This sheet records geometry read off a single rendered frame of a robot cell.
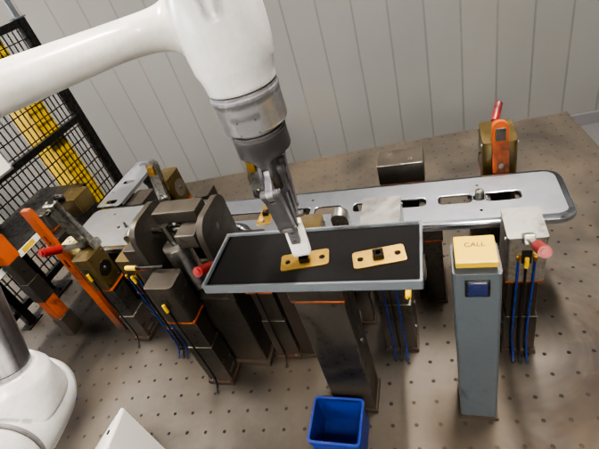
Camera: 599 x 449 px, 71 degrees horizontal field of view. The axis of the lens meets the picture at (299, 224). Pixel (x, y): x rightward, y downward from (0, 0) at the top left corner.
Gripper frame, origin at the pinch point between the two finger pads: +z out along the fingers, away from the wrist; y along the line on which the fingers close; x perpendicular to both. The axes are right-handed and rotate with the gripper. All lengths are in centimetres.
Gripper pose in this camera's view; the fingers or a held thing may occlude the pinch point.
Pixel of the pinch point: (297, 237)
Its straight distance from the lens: 68.6
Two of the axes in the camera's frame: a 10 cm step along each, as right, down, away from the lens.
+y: -0.5, 6.3, -7.8
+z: 2.6, 7.6, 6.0
